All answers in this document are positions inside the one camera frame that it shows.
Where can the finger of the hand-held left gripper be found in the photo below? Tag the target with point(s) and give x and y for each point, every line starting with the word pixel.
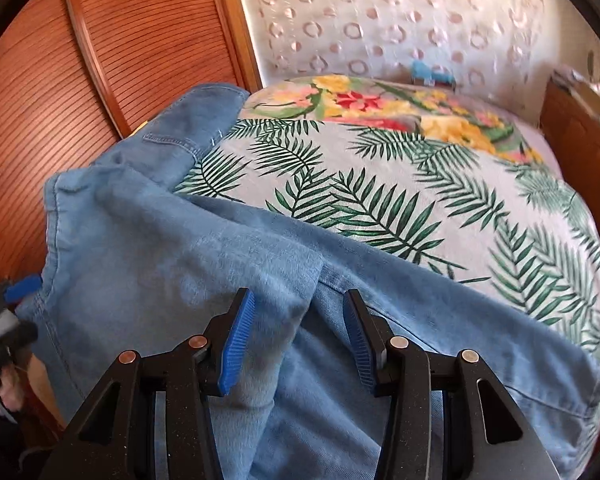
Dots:
pixel 26 287

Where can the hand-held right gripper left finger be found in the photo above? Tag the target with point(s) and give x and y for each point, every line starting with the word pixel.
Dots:
pixel 235 345

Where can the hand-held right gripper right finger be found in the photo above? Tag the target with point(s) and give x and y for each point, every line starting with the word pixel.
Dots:
pixel 360 345

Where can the blue denim pants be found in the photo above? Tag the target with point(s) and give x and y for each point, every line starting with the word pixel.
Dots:
pixel 155 240

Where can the person's left hand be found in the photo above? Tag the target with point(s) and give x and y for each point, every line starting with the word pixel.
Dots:
pixel 7 400

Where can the bed with leaf-print sheet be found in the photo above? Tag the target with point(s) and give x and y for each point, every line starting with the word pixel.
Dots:
pixel 430 200

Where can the floral pillow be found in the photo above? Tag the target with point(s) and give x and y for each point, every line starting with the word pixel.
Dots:
pixel 370 105

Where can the wooden slatted wardrobe door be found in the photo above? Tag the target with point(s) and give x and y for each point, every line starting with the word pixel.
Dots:
pixel 130 35

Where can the blue cloth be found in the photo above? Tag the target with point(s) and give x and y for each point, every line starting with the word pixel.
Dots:
pixel 422 70

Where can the wooden cabinet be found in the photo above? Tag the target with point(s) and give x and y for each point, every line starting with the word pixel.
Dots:
pixel 575 130

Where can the sheer circle-pattern curtain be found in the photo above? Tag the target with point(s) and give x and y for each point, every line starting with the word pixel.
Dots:
pixel 380 10

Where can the open cardboard box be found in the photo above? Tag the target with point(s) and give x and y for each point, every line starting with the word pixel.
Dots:
pixel 592 94

